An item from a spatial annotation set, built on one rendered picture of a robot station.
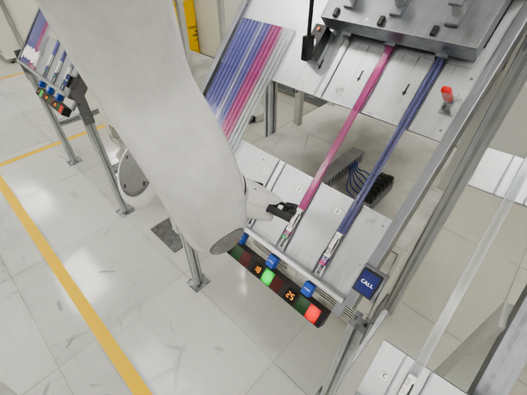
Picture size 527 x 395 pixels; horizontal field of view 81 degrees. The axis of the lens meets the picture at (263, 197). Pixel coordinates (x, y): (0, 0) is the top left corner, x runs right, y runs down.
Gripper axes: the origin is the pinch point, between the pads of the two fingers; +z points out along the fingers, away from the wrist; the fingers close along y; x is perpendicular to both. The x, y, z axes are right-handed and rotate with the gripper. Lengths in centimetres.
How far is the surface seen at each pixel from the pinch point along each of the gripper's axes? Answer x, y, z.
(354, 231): 1.0, 13.3, 14.6
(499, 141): 78, 21, 194
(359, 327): -17.7, 23.4, 20.2
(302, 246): -8.3, 4.6, 14.3
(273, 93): 28, -49, 48
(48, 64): -5, -155, 13
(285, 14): 42, -32, 16
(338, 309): -16.4, 18.0, 17.6
